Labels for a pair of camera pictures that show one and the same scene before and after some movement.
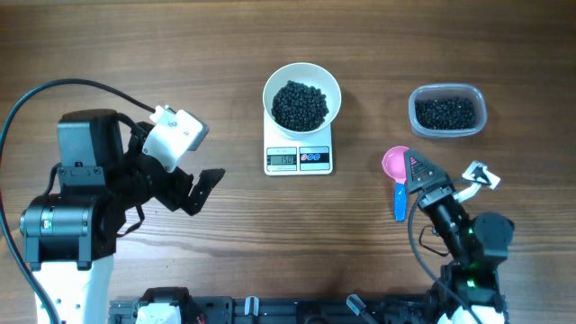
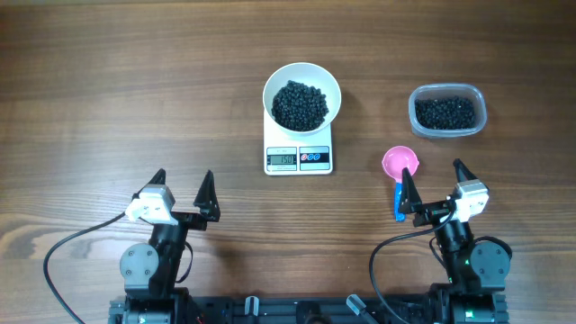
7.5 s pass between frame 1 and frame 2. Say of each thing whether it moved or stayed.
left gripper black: moved
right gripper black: moved
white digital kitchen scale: stayed
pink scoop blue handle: stayed
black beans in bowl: stayed
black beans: stayed
